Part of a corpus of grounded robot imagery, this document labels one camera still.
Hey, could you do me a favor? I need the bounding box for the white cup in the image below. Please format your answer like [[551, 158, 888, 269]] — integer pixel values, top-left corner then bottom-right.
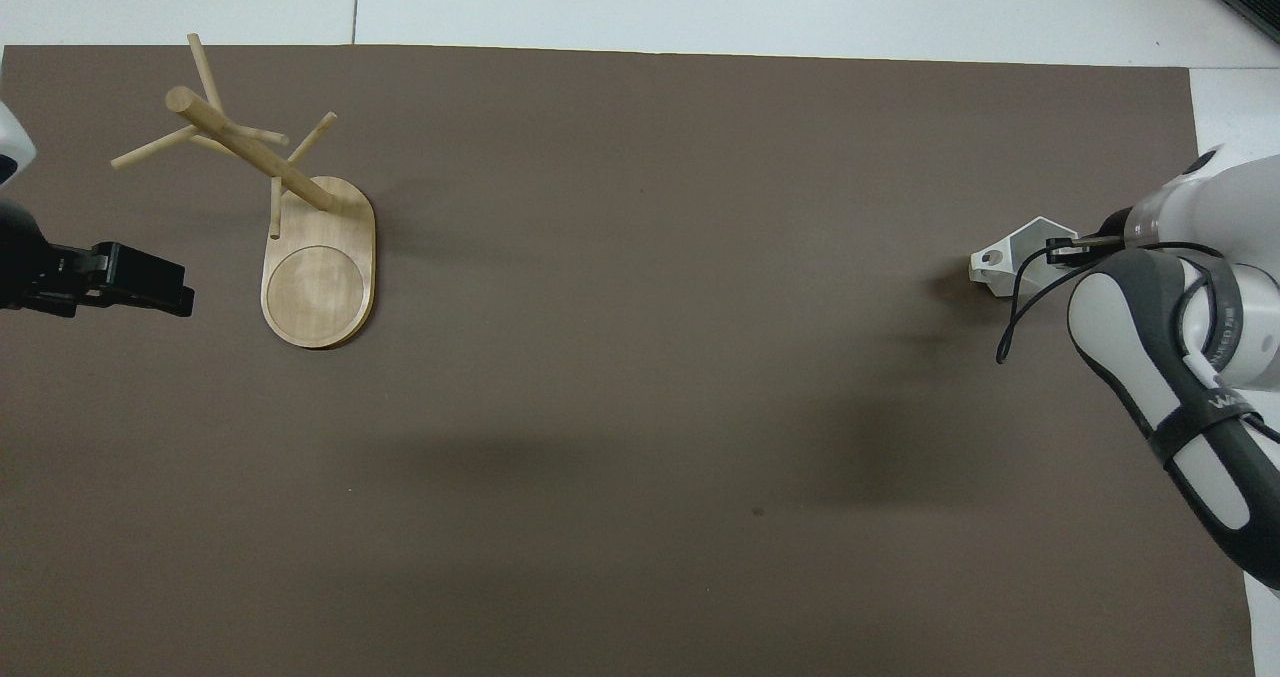
[[967, 216, 1082, 300]]

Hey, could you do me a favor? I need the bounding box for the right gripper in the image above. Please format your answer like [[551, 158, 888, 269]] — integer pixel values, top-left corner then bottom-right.
[[1096, 207, 1137, 252]]

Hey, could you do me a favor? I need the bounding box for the black cable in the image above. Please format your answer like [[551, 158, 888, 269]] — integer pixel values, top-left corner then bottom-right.
[[995, 242, 1233, 366]]

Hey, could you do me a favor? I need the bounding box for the wooden cup rack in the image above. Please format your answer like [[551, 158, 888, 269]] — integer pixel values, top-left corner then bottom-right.
[[110, 34, 377, 350]]

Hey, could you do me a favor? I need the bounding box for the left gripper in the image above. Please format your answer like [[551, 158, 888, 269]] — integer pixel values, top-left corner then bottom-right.
[[0, 201, 101, 318]]

